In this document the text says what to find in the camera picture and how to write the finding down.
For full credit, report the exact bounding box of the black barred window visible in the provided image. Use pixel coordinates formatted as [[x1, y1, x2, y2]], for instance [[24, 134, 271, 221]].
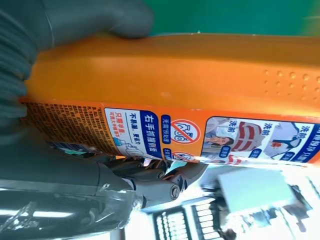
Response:
[[152, 200, 227, 240]]

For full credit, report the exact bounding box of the green table mat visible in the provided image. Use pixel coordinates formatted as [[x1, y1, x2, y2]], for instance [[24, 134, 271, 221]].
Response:
[[143, 0, 320, 37]]

